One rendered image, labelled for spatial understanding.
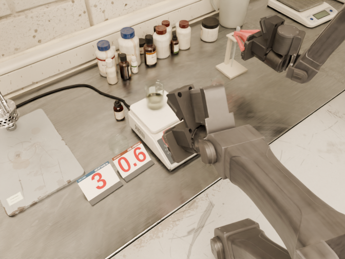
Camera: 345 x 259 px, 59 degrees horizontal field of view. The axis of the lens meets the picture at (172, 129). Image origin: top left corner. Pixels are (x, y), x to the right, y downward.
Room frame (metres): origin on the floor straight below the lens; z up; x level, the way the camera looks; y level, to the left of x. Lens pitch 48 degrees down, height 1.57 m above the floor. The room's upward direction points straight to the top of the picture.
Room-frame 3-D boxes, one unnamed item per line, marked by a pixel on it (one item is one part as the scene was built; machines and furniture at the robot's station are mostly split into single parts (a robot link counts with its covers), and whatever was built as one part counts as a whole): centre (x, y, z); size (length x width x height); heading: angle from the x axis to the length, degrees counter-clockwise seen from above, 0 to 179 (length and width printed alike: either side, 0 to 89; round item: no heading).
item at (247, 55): (0.79, -0.27, 1.04); 0.10 x 0.07 x 0.07; 125
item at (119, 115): (0.64, 0.16, 0.93); 0.03 x 0.03 x 0.07
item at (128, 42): (0.92, 0.15, 0.96); 0.07 x 0.07 x 0.13
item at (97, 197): (0.40, 0.18, 0.92); 0.09 x 0.06 x 0.04; 130
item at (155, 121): (0.59, 0.04, 0.98); 0.12 x 0.12 x 0.01; 37
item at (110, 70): (0.81, 0.20, 0.94); 0.03 x 0.03 x 0.09
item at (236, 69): (0.88, -0.21, 0.96); 0.08 x 0.08 x 0.13; 35
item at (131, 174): (0.46, 0.10, 0.92); 0.09 x 0.06 x 0.04; 130
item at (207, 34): (1.08, -0.15, 0.94); 0.07 x 0.07 x 0.07
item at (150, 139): (0.57, 0.02, 0.94); 0.22 x 0.13 x 0.08; 37
